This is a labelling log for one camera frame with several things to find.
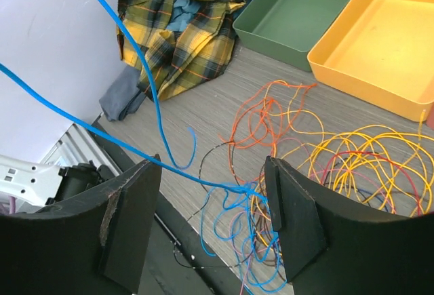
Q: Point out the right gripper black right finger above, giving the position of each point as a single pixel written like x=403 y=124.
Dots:
x=333 y=245

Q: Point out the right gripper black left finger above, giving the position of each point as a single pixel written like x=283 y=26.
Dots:
x=92 y=243

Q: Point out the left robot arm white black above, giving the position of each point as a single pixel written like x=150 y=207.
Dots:
x=40 y=184

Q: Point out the dark grey folded cloth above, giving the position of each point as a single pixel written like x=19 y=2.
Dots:
x=123 y=97

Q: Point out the red orange plastic tray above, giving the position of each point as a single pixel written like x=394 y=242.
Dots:
x=430 y=118

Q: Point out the yellow plastic tray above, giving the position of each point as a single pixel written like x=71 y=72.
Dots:
x=380 y=51

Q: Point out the green plastic tray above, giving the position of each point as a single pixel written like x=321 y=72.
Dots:
x=286 y=30

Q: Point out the yellow plaid flannel shirt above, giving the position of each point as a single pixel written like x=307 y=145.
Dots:
x=185 y=42

